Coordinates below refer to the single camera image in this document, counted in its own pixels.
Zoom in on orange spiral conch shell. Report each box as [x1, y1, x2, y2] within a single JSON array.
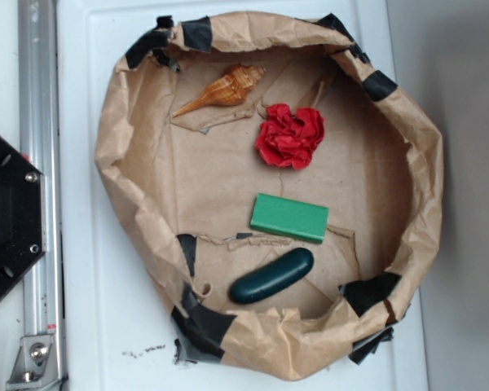
[[173, 64, 266, 116]]

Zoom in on green rectangular block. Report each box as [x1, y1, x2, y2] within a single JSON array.
[[250, 194, 329, 244]]

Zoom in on crumpled red paper ball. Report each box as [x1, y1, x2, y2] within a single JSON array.
[[255, 103, 324, 170]]

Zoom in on dark green oblong capsule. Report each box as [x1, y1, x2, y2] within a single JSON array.
[[229, 248, 315, 305]]

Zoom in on white tray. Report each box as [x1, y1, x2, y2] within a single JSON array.
[[56, 1, 428, 390]]

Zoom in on brown paper bag enclosure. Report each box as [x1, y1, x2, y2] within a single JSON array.
[[95, 11, 443, 380]]

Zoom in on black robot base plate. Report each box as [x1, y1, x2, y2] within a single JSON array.
[[0, 136, 45, 301]]

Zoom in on metal corner bracket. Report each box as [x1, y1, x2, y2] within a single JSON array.
[[6, 334, 61, 390]]

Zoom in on aluminium extrusion rail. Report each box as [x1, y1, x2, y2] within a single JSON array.
[[18, 1, 68, 390]]

